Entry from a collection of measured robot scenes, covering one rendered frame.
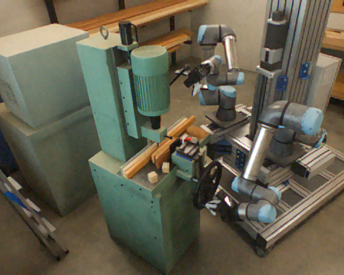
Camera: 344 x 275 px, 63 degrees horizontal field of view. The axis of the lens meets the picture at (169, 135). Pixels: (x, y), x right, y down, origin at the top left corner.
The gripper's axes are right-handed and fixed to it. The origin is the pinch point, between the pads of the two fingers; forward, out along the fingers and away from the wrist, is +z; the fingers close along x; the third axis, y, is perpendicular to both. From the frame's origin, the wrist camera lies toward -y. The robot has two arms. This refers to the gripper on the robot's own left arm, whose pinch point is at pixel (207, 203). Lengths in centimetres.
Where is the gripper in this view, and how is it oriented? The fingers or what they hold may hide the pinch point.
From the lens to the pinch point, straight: 150.7
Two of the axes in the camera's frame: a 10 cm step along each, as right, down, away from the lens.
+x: 6.3, -4.6, 6.3
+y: 4.0, 8.8, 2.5
